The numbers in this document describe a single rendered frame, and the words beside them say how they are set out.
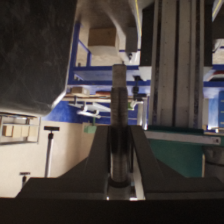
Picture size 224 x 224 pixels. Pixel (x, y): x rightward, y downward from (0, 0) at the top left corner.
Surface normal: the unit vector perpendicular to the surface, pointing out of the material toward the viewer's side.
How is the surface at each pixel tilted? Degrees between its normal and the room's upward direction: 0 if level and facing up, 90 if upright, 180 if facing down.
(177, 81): 90
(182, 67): 90
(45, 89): 90
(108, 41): 90
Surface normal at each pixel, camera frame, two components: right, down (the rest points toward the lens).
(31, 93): 0.96, 0.06
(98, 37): -0.19, -0.11
